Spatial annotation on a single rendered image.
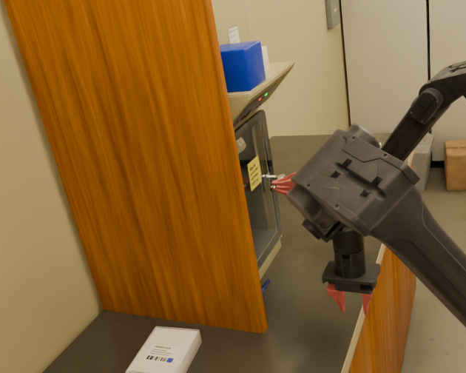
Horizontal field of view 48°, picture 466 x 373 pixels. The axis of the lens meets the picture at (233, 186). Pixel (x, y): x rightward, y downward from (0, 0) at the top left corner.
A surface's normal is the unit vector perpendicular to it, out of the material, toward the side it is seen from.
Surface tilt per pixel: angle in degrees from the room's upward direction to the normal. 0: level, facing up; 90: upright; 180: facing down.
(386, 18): 90
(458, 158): 88
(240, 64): 90
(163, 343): 0
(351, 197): 31
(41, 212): 90
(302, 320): 0
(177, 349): 0
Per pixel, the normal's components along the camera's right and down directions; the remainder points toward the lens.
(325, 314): -0.17, -0.91
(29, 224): 0.90, 0.02
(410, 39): -0.40, 0.42
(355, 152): -0.57, -0.55
